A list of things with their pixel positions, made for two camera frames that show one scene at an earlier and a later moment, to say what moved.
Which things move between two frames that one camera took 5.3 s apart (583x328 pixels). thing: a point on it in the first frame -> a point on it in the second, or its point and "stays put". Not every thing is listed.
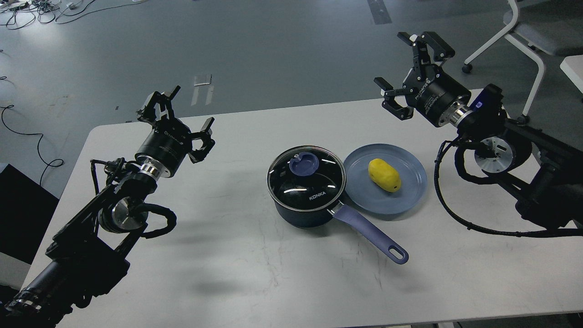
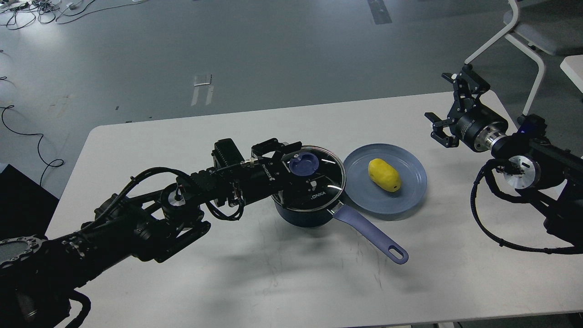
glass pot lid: [306, 178] stays put
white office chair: [555, 26] stays put
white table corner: [573, 66] stays put
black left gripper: [167, 145] -> [263, 177]
